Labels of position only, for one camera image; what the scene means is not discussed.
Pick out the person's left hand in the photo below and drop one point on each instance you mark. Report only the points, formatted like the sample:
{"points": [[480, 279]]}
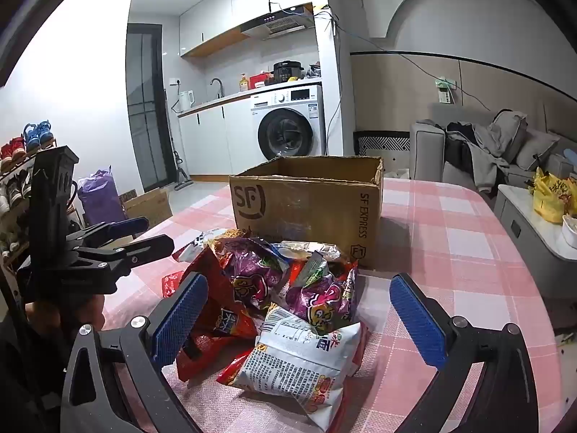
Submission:
{"points": [[40, 315]]}

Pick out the white red-edged snack packet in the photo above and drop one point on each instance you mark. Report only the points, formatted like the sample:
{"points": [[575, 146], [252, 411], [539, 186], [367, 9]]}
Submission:
{"points": [[293, 361]]}

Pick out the grey sofa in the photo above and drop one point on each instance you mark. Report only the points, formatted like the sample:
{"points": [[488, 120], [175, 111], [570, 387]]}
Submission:
{"points": [[426, 153]]}

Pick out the brown cardboard box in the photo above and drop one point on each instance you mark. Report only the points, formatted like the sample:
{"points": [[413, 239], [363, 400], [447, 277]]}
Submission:
{"points": [[306, 207]]}

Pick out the white bowl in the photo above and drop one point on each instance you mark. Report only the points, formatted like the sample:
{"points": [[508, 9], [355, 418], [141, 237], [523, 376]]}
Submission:
{"points": [[570, 232]]}

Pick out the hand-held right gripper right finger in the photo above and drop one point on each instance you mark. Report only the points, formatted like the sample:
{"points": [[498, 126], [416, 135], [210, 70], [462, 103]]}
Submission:
{"points": [[417, 320]]}

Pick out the white lower kitchen cabinets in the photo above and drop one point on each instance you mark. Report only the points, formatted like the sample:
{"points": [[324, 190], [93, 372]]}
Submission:
{"points": [[203, 140]]}

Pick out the shoe rack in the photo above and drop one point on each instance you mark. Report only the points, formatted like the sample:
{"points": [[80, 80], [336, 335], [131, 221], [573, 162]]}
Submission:
{"points": [[13, 216]]}

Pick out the white kitchen cabinets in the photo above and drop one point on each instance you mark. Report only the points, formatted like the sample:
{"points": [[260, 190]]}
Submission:
{"points": [[203, 140], [216, 13]]}

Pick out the purple plastic bag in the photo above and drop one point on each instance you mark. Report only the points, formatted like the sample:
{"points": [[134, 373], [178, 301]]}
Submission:
{"points": [[99, 198]]}

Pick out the white upper kitchen cabinets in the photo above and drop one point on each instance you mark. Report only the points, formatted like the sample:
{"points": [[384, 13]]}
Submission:
{"points": [[216, 13]]}

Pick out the white coffee table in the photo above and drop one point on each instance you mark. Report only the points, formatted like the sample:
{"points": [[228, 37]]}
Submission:
{"points": [[518, 221]]}

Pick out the metal faucet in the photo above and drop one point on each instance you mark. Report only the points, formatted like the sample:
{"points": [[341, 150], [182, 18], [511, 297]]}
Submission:
{"points": [[217, 82]]}

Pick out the red shoes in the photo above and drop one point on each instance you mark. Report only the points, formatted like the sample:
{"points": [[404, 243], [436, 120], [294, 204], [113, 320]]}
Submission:
{"points": [[12, 149]]}

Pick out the small red snack packet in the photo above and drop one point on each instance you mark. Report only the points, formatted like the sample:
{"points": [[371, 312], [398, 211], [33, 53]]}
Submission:
{"points": [[172, 284]]}

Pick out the yellow bottle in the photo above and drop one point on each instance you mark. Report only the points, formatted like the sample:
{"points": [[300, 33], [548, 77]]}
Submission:
{"points": [[244, 83]]}

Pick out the black white patterned panel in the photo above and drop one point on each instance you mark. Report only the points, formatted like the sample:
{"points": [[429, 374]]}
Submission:
{"points": [[383, 144]]}

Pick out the grey pillow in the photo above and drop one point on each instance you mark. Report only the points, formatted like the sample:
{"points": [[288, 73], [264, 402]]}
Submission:
{"points": [[538, 149], [509, 133]]}

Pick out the black pressure cooker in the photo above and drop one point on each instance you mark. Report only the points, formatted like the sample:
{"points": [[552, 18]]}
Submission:
{"points": [[287, 71]]}

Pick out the white electric kettle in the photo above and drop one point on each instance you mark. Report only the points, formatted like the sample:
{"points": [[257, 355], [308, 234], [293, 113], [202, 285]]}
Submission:
{"points": [[186, 100]]}

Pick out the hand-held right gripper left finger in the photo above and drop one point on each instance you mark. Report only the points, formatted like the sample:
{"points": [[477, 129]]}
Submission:
{"points": [[180, 318]]}

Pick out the floor mop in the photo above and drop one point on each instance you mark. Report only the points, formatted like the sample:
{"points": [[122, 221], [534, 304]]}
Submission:
{"points": [[178, 167]]}

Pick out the white washing machine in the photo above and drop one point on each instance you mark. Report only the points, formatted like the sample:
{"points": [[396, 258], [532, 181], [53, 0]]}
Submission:
{"points": [[288, 131]]}

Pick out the red box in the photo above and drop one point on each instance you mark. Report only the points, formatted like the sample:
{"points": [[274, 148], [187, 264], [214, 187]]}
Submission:
{"points": [[260, 80]]}

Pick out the wall socket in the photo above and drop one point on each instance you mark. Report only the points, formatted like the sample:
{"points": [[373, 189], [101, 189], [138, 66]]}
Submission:
{"points": [[445, 90]]}

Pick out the cardboard box on floor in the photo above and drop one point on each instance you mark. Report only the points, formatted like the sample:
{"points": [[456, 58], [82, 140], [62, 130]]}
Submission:
{"points": [[148, 207]]}

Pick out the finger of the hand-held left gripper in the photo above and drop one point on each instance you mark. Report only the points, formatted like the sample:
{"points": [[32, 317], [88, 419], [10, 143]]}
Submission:
{"points": [[126, 225], [139, 250]]}

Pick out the blue shoes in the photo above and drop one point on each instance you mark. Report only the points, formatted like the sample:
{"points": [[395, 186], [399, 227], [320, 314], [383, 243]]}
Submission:
{"points": [[37, 135]]}

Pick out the black framed glass door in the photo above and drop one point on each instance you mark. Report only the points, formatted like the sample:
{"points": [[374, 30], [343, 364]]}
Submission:
{"points": [[144, 108]]}

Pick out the pale wafer packet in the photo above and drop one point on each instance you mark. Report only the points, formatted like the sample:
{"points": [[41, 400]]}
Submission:
{"points": [[311, 249]]}

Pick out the large red snack packet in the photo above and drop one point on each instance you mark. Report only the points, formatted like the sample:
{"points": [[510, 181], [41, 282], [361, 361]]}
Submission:
{"points": [[221, 324]]}

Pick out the pink checkered tablecloth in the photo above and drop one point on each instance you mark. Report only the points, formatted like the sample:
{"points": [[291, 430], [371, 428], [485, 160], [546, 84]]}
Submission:
{"points": [[450, 243]]}

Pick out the pile of clothes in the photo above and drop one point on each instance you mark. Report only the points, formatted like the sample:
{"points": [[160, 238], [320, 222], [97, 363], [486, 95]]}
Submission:
{"points": [[478, 153]]}

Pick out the range hood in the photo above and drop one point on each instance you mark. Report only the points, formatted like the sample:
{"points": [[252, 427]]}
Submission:
{"points": [[279, 22]]}

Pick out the purple snack packet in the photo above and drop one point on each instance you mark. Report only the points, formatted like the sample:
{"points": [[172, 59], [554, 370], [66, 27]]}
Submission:
{"points": [[320, 302], [252, 279]]}

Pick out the dark bag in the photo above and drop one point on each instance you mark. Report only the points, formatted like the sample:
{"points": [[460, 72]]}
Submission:
{"points": [[313, 71]]}

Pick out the fried noodle snack packet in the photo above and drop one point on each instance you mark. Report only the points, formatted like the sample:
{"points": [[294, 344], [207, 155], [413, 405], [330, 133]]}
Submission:
{"points": [[198, 246]]}

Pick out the yellow plastic bag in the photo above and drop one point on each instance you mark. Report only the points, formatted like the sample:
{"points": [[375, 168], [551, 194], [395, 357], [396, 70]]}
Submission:
{"points": [[552, 198]]}

